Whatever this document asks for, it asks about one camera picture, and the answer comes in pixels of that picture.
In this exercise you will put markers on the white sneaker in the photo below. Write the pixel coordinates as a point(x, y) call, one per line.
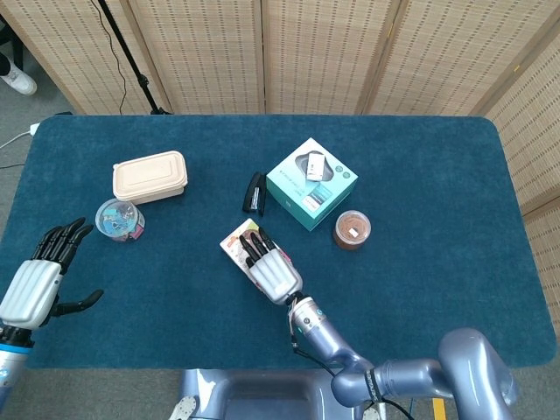
point(17, 81)

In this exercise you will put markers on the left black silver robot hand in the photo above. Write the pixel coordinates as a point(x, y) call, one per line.
point(30, 289)

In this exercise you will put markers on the beige plastic lidded container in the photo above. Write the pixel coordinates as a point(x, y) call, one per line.
point(149, 175)

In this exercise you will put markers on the black stapler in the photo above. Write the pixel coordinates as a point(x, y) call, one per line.
point(256, 192)

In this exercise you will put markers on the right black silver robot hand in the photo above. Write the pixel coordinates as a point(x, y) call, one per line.
point(273, 273)

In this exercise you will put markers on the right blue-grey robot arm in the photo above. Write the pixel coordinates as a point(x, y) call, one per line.
point(394, 376)

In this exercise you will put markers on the teal product box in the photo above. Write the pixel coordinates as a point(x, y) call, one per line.
point(284, 179)

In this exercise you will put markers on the white red snack box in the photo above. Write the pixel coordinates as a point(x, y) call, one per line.
point(234, 249)

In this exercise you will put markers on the black tripod stand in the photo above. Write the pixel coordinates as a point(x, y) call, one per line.
point(127, 52)

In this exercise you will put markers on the bamboo folding screen panel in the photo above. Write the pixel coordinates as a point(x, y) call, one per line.
point(65, 44)
point(459, 52)
point(210, 52)
point(324, 52)
point(538, 153)

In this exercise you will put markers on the blue fabric table cloth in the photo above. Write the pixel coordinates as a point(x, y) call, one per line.
point(175, 324)

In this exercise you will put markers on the clear jar of rubber bands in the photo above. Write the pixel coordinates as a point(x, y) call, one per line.
point(350, 229)

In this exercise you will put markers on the white power strip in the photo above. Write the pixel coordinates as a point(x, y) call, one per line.
point(33, 129)

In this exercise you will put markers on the clear jar of binder clips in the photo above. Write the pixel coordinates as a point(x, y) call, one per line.
point(116, 219)

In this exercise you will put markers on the blue-grey robot torso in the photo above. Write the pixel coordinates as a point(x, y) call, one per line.
point(262, 394)

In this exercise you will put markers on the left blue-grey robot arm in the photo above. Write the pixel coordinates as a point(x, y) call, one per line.
point(9, 363)

